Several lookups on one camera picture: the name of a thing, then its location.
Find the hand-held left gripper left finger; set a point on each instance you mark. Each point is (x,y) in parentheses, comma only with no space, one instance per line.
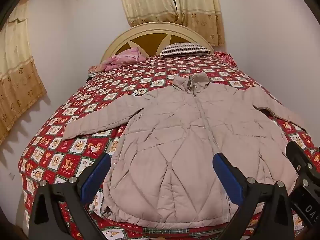
(96,177)

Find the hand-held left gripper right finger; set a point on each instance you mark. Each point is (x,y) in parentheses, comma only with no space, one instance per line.
(227,177)

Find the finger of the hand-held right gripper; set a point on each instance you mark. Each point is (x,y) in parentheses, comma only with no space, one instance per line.
(300,157)

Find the beige quilted puffer jacket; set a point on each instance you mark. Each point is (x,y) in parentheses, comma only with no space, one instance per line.
(175,142)

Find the red patchwork printed quilt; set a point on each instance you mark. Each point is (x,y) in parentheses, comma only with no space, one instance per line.
(100,92)

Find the pink crumpled blanket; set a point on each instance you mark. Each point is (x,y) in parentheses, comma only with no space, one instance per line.
(120,60)

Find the red plaid cloth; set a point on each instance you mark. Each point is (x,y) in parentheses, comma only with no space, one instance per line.
(225,57)

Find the beige patterned side curtain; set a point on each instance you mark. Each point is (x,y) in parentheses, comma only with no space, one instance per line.
(17,75)

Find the striped pillow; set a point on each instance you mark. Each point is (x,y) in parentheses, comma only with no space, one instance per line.
(186,48)

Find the cream arched bed headboard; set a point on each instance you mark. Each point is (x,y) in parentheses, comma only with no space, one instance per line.
(150,41)

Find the beige patterned window curtain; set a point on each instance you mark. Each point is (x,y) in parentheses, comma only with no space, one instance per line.
(147,2)
(200,10)

